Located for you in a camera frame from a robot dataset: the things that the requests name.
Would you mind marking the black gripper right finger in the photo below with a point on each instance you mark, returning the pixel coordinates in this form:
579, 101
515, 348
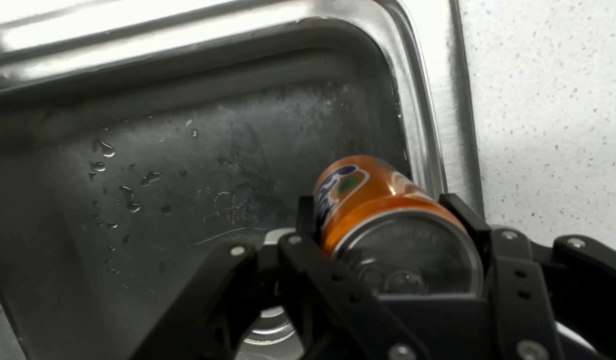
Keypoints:
534, 293

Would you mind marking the stainless steel double sink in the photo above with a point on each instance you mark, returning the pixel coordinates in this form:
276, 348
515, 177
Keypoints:
188, 133

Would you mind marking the round sink drain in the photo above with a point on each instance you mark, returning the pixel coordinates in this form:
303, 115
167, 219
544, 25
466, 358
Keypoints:
270, 332

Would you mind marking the orange soda can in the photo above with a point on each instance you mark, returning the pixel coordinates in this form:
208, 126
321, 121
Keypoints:
374, 200

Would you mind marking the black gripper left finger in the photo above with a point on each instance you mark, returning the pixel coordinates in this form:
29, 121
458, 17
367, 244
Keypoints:
328, 293

